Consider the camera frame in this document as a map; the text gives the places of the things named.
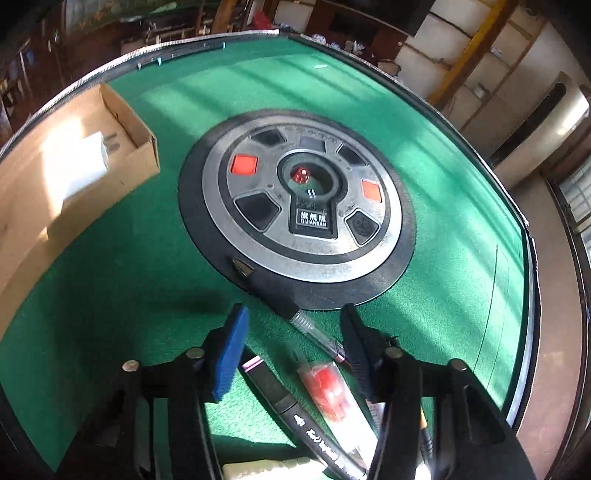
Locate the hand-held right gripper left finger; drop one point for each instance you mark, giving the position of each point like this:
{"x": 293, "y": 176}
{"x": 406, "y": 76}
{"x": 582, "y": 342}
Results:
{"x": 231, "y": 355}

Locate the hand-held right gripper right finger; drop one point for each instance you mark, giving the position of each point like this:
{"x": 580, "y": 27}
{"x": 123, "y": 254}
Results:
{"x": 358, "y": 364}

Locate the plastic bag of red pins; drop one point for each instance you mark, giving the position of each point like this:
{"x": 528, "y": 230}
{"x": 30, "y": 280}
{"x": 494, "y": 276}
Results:
{"x": 325, "y": 390}

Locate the clear black ballpoint pen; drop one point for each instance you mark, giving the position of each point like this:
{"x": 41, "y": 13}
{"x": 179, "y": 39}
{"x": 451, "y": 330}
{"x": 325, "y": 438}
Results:
{"x": 309, "y": 325}

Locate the black marker pen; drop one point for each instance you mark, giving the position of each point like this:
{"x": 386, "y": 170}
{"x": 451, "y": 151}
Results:
{"x": 304, "y": 429}

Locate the orange pen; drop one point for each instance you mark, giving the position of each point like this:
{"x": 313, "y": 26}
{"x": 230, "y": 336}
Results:
{"x": 425, "y": 434}

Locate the white eraser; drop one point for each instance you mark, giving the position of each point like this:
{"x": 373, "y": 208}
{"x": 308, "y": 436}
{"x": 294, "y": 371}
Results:
{"x": 263, "y": 470}

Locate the cardboard box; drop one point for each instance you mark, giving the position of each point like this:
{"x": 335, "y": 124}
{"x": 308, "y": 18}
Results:
{"x": 27, "y": 230}

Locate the round mahjong table console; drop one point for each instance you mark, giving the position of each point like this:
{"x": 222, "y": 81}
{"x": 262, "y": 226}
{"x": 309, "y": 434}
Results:
{"x": 258, "y": 272}

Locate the red die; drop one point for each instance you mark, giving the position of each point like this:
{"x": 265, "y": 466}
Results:
{"x": 301, "y": 176}

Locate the white power adapter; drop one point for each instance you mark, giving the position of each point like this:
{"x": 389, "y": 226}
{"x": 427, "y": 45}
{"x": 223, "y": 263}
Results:
{"x": 78, "y": 170}

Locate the window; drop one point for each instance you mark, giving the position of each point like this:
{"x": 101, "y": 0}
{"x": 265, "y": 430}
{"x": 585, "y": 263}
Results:
{"x": 577, "y": 198}

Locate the standing air conditioner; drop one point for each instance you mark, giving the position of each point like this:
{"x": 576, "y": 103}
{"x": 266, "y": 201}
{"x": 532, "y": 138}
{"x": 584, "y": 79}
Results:
{"x": 554, "y": 134}

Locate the yellow beam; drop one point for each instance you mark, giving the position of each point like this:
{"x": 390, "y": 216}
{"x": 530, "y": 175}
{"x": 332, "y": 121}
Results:
{"x": 466, "y": 50}

